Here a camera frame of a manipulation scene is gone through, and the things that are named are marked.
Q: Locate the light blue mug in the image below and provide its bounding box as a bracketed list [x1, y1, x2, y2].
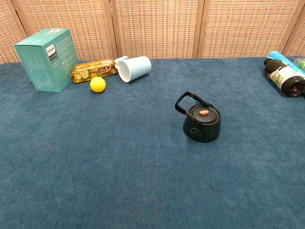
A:
[114, 55, 153, 83]

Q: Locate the black teapot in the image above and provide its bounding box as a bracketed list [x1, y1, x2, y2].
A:
[175, 91, 222, 143]

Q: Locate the gold snack package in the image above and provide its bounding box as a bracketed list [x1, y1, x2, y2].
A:
[71, 59, 119, 84]

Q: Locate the woven wooden folding screen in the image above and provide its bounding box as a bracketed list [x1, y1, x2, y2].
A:
[0, 0, 305, 64]

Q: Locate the yellow ball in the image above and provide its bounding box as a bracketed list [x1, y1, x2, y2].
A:
[90, 76, 107, 94]

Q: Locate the teal Philips cardboard box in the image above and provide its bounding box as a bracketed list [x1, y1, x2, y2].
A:
[14, 28, 80, 92]

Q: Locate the clear bag with green items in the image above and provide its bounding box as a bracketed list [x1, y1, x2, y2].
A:
[293, 57, 305, 72]

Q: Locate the blue table cloth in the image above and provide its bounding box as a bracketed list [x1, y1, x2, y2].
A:
[0, 56, 305, 229]

